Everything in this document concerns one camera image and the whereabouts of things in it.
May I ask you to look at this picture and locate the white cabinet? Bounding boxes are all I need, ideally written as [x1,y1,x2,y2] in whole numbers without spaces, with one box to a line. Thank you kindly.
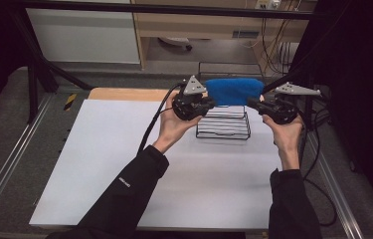
[26,8,141,65]

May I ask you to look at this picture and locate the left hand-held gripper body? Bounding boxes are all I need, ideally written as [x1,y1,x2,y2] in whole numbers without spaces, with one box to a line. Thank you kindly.
[172,75,208,121]

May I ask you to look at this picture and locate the black floor cables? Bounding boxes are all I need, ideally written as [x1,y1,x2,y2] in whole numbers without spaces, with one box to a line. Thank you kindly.
[302,86,332,140]

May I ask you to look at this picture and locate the white power strip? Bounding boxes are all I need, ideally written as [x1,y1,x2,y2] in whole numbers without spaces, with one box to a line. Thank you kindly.
[255,0,281,10]

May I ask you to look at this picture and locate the person's left hand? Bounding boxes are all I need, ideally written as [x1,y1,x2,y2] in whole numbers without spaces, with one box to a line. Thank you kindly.
[152,91,203,154]

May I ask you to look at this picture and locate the hanging cable bundle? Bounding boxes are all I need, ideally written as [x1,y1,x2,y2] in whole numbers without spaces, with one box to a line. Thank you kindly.
[262,18,302,76]

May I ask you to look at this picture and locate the black horizontal frame bar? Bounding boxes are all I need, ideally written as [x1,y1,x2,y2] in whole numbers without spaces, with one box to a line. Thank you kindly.
[11,0,317,20]

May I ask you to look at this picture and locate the person's right hand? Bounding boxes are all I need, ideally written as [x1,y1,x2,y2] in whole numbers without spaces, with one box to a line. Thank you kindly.
[263,114,305,150]

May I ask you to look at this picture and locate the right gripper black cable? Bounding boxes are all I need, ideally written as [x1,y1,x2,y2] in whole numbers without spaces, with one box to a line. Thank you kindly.
[297,109,338,228]

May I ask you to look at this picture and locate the blue towel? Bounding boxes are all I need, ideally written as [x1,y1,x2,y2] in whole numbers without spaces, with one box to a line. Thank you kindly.
[204,78,266,108]

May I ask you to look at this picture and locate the black wire rack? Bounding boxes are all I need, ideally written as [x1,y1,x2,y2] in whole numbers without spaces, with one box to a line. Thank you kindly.
[195,61,267,140]

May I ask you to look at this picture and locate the white chair base with caster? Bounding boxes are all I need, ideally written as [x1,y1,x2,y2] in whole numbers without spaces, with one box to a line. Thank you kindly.
[158,36,193,52]

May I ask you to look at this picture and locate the light wooden desk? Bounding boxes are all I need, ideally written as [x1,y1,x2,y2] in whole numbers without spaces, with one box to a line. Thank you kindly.
[130,0,317,69]

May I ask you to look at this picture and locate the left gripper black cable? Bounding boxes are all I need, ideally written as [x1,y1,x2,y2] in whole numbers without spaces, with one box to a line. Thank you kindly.
[136,82,186,156]

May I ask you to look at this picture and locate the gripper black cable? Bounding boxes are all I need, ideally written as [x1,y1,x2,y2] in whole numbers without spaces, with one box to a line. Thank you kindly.
[297,109,338,228]
[136,82,186,156]

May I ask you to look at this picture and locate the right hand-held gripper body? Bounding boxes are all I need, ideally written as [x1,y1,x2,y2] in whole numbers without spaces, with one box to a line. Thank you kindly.
[262,82,322,125]

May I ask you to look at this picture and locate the aluminium floor rail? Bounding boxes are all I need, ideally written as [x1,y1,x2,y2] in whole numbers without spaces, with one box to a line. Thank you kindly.
[0,94,54,227]
[306,132,364,239]

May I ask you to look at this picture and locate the yellow black striped tape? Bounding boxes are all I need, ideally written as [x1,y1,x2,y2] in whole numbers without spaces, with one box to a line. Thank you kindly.
[63,93,78,112]

